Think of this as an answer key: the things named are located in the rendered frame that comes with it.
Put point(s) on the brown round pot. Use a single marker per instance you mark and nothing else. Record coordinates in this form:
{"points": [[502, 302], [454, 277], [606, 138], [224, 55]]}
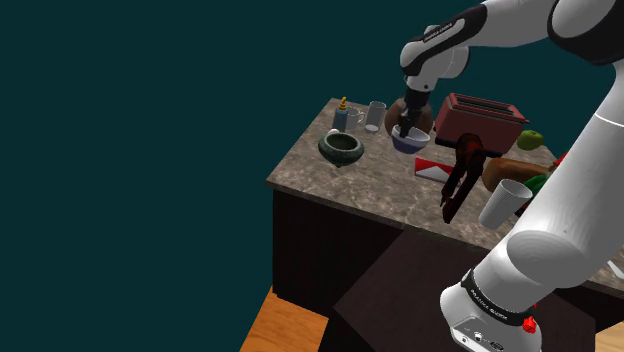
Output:
{"points": [[393, 115]]}

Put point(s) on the red and white box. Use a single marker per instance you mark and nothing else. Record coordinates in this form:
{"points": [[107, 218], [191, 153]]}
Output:
{"points": [[431, 168]]}

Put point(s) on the clear drinking glass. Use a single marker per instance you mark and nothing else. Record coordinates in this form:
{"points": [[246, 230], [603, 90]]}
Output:
{"points": [[376, 115]]}

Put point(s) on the brown bread loaf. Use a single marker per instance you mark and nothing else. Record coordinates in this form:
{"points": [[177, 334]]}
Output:
{"points": [[507, 170]]}

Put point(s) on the white paper cup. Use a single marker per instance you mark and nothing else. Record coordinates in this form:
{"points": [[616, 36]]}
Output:
{"points": [[502, 204]]}

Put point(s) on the dark red tongs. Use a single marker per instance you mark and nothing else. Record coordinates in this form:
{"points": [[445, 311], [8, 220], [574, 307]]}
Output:
{"points": [[469, 151]]}

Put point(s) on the red toaster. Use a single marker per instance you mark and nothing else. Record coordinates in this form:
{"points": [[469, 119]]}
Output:
{"points": [[475, 122]]}

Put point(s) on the dark robot stand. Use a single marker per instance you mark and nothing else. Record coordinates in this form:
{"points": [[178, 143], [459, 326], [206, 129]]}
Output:
{"points": [[404, 287]]}

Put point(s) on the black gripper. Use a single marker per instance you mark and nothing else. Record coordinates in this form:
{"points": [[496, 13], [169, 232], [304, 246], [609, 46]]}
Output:
{"points": [[416, 103]]}

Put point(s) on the dark counter cabinet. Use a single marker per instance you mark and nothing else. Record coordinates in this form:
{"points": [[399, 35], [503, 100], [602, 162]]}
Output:
{"points": [[317, 244]]}

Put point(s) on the blue and white bowl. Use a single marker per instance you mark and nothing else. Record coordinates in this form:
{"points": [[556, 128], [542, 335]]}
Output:
{"points": [[412, 142]]}

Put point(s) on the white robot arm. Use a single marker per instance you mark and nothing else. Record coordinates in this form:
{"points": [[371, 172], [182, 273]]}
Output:
{"points": [[560, 214]]}

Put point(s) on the blue bottle with yellow cap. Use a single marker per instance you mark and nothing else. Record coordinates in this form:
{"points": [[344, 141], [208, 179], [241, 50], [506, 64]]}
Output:
{"points": [[340, 119]]}

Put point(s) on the green apple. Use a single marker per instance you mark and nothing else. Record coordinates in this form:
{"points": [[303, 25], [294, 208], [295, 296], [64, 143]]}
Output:
{"points": [[530, 140]]}

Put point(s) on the white mug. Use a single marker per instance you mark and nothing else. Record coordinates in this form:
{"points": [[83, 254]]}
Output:
{"points": [[353, 118]]}

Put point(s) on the dark green bowl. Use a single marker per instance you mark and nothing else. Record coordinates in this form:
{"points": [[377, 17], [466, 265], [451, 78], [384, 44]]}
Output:
{"points": [[341, 151]]}

